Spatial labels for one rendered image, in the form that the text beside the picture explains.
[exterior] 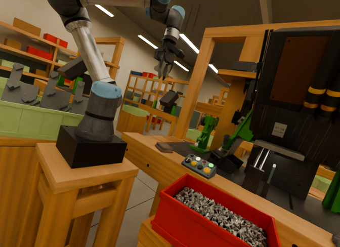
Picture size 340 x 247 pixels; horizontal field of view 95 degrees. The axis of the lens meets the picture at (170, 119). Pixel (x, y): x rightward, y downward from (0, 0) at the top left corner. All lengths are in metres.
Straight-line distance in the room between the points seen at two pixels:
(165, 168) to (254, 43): 1.13
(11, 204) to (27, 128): 0.41
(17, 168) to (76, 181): 0.56
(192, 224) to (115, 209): 0.42
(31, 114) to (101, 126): 0.46
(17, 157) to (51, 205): 0.51
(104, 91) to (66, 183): 0.34
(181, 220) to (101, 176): 0.33
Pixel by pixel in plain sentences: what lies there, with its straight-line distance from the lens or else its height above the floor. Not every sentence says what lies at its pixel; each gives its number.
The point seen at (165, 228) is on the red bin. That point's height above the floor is 0.83.
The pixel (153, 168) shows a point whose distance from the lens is 0.91.
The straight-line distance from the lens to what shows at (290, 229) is 0.73.
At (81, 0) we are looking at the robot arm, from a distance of 0.80.
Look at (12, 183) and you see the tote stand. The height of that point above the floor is 0.55.
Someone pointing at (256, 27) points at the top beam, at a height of 1.92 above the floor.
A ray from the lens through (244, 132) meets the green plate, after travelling 0.93.
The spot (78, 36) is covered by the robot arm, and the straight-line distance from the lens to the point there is 0.89.
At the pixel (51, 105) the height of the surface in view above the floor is 0.94.
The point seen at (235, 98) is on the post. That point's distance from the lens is 1.34.
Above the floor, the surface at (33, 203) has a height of 0.61.
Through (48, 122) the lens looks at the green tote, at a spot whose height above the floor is 0.89.
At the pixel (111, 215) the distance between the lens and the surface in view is 0.84.
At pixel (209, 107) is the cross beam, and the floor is 1.25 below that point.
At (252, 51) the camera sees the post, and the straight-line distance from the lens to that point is 1.44.
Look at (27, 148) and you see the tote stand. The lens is 1.09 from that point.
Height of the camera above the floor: 1.17
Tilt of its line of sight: 5 degrees down
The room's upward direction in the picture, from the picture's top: 17 degrees clockwise
